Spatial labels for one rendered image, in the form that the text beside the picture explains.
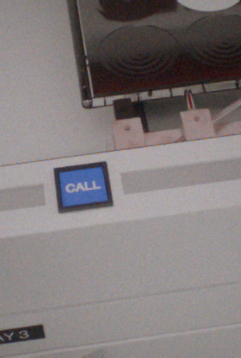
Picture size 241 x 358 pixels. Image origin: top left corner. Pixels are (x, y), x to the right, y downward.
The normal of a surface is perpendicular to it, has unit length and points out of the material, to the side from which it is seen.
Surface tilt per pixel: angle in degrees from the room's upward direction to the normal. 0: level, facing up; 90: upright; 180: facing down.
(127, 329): 90
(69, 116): 0
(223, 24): 0
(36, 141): 0
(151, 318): 90
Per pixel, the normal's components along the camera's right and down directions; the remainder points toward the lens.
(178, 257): 0.13, 0.76
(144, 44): -0.05, -0.63
